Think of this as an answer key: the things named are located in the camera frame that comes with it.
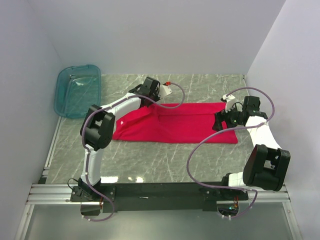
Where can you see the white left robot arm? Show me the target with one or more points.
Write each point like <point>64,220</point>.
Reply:
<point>105,135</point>

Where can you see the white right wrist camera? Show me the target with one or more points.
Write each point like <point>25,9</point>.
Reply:
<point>229,100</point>

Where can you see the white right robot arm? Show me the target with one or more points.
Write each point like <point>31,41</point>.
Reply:
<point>268,163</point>

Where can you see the red t-shirt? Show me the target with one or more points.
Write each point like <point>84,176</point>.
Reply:
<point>190,123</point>

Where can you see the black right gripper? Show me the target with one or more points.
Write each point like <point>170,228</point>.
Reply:
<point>221,116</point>

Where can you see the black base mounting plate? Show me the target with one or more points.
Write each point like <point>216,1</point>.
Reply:
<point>156,197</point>

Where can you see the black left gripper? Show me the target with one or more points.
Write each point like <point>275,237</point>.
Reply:
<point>157,93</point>

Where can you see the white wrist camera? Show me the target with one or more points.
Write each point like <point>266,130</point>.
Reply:
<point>229,100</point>
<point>164,91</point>

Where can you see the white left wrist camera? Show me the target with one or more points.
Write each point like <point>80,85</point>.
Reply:
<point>164,91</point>

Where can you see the teal transparent plastic bin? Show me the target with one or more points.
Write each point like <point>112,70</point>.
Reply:
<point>77,88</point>

